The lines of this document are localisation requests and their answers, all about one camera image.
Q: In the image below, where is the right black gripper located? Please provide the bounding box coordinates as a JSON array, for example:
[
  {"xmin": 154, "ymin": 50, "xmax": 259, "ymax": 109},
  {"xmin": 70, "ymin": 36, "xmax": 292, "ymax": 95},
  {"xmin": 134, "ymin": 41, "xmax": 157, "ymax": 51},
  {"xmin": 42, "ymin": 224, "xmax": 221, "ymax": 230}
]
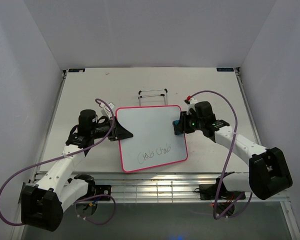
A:
[{"xmin": 174, "ymin": 110, "xmax": 204, "ymax": 134}]

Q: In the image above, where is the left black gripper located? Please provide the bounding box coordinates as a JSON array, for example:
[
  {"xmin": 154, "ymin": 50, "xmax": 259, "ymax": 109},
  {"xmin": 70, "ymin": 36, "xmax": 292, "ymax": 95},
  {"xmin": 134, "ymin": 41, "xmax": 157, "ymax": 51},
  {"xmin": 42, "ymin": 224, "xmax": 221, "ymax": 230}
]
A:
[{"xmin": 91, "ymin": 117, "xmax": 134, "ymax": 142}]

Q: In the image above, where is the blue bone-shaped eraser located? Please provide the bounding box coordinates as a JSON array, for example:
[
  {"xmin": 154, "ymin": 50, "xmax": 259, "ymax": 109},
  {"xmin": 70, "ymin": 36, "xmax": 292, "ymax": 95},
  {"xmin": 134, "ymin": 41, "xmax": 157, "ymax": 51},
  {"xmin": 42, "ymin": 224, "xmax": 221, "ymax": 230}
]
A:
[{"xmin": 172, "ymin": 120, "xmax": 183, "ymax": 136}]

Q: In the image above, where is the pink framed whiteboard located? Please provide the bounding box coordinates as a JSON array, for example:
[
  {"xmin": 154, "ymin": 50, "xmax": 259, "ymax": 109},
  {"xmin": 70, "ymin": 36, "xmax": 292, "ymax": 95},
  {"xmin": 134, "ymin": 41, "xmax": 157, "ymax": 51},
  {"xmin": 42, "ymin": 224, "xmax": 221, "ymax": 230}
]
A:
[{"xmin": 115, "ymin": 105, "xmax": 188, "ymax": 173}]

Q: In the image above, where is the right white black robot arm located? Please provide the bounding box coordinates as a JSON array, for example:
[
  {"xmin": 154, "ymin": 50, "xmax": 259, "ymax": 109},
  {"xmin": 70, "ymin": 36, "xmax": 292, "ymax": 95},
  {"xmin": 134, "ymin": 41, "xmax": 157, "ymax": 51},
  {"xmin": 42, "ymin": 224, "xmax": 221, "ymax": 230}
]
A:
[{"xmin": 172, "ymin": 100, "xmax": 293, "ymax": 200}]

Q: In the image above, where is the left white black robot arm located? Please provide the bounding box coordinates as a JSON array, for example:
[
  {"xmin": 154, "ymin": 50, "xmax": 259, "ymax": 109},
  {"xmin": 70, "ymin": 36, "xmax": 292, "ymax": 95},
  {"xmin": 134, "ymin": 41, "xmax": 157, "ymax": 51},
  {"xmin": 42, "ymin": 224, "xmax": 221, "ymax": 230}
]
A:
[{"xmin": 21, "ymin": 109, "xmax": 134, "ymax": 232}]

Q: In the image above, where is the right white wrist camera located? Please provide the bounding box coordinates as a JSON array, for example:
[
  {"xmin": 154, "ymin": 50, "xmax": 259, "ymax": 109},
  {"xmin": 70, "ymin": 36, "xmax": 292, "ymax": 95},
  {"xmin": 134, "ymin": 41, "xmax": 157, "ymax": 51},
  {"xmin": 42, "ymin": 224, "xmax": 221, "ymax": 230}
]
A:
[{"xmin": 184, "ymin": 95, "xmax": 199, "ymax": 115}]

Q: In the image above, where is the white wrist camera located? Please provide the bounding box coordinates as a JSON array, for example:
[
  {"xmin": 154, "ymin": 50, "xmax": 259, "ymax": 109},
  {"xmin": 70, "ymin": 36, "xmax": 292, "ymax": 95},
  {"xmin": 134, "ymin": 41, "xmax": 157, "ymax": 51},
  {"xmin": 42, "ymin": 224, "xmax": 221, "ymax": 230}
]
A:
[
  {"xmin": 184, "ymin": 95, "xmax": 199, "ymax": 115},
  {"xmin": 99, "ymin": 102, "xmax": 115, "ymax": 118}
]

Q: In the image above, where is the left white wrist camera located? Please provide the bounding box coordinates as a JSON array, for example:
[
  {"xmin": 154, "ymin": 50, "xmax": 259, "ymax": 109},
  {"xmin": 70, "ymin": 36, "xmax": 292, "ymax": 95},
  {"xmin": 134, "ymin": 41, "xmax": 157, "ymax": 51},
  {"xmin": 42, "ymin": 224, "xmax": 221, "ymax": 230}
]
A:
[{"xmin": 99, "ymin": 102, "xmax": 115, "ymax": 118}]

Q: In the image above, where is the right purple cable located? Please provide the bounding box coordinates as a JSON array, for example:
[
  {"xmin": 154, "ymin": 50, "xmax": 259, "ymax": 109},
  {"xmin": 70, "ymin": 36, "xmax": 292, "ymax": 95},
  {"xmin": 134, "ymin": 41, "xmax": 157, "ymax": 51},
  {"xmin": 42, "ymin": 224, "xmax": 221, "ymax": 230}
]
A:
[{"xmin": 189, "ymin": 89, "xmax": 253, "ymax": 220}]

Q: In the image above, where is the black wire whiteboard stand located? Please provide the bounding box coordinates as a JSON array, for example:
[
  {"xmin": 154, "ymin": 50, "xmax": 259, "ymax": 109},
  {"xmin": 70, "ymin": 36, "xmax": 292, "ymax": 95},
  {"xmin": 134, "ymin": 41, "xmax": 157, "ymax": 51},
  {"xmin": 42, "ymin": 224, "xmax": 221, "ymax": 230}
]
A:
[{"xmin": 137, "ymin": 88, "xmax": 168, "ymax": 107}]

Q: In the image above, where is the aluminium rail frame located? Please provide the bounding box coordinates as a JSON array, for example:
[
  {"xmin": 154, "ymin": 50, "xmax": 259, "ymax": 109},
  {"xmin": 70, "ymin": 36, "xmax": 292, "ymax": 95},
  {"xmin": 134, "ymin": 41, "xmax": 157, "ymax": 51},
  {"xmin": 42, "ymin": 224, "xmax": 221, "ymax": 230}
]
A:
[{"xmin": 17, "ymin": 172, "xmax": 291, "ymax": 205}]

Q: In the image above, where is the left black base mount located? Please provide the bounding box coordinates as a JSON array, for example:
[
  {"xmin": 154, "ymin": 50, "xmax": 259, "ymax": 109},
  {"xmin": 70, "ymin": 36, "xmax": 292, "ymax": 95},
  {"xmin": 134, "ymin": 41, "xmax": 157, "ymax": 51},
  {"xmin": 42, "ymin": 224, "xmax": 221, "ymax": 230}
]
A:
[{"xmin": 91, "ymin": 185, "xmax": 112, "ymax": 201}]

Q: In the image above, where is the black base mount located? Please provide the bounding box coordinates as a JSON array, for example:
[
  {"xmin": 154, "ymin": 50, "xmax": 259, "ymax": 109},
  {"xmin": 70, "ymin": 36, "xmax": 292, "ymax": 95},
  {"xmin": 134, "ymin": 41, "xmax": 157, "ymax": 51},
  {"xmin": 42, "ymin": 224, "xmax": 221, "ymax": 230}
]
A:
[
  {"xmin": 194, "ymin": 183, "xmax": 241, "ymax": 201},
  {"xmin": 91, "ymin": 185, "xmax": 112, "ymax": 201}
]

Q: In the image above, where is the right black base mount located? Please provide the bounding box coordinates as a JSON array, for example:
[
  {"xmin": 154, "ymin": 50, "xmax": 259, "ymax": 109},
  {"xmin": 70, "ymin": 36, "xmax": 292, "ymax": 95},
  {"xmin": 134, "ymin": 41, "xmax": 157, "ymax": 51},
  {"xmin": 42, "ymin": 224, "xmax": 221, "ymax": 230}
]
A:
[{"xmin": 194, "ymin": 183, "xmax": 241, "ymax": 201}]

